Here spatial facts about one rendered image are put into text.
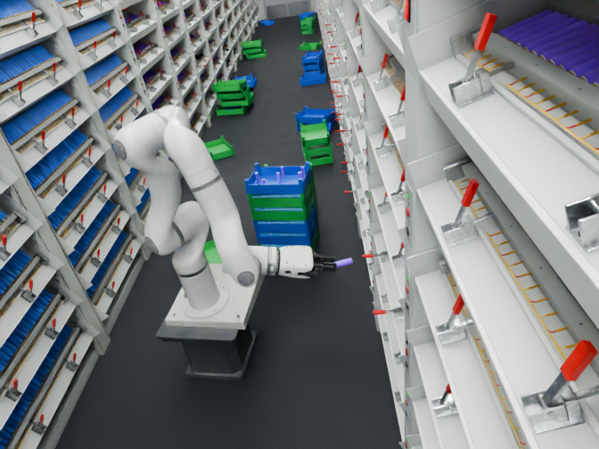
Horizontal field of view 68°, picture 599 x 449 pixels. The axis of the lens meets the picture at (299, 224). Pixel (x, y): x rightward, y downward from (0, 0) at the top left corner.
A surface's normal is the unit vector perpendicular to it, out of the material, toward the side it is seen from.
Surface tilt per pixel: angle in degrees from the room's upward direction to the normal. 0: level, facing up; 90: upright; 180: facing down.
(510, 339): 18
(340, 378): 0
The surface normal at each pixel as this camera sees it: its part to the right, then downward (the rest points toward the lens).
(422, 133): 0.00, 0.55
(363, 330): -0.13, -0.83
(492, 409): -0.42, -0.76
